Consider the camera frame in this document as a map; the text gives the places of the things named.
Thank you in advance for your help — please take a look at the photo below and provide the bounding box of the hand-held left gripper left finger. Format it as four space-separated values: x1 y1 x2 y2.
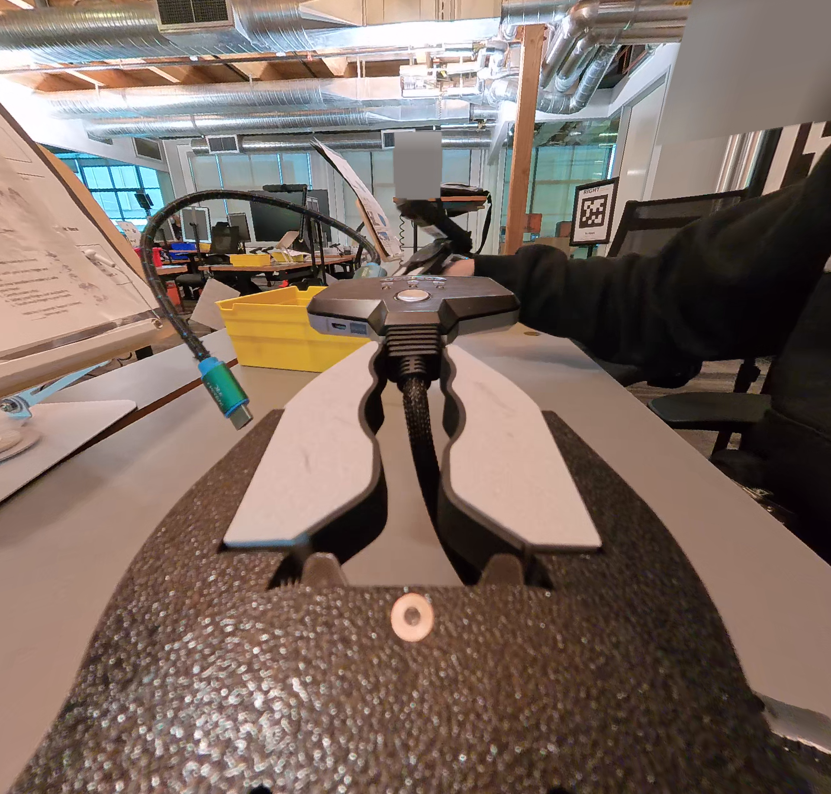
222 341 390 555

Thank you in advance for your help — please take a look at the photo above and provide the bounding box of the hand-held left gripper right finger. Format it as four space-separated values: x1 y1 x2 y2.
437 342 605 556

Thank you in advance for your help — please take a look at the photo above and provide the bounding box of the grey usb hub with button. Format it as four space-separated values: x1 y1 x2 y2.
307 276 522 379

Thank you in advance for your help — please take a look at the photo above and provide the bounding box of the black braided usb cable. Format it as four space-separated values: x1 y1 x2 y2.
139 190 384 431

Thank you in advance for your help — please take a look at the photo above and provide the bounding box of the yellow bin with black divider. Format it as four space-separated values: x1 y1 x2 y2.
216 286 372 374

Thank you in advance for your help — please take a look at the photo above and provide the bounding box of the person's right forearm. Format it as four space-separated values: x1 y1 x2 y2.
473 151 831 366

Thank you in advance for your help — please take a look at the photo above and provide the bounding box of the tilted document stand with sheet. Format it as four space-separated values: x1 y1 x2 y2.
312 138 403 262

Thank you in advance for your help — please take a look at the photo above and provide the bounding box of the large black monitor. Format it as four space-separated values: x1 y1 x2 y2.
250 189 331 243

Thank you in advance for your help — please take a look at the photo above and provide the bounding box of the marker sign on stand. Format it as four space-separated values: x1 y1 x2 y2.
570 179 619 247

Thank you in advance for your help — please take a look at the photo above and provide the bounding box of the black office chair with armrest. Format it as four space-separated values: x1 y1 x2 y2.
649 352 831 548

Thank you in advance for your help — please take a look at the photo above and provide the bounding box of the instruction sheet on book stand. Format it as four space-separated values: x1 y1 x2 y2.
0 102 176 503

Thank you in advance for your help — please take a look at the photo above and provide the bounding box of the printed instruction sheet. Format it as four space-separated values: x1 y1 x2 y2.
0 115 160 356

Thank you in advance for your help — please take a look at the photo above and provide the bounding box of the wooden post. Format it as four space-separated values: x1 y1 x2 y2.
503 24 546 256

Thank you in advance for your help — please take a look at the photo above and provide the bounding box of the long silver air duct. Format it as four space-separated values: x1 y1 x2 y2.
32 76 520 123

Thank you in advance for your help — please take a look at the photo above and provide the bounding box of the silver air duct with vent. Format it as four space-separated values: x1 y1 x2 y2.
0 0 689 55

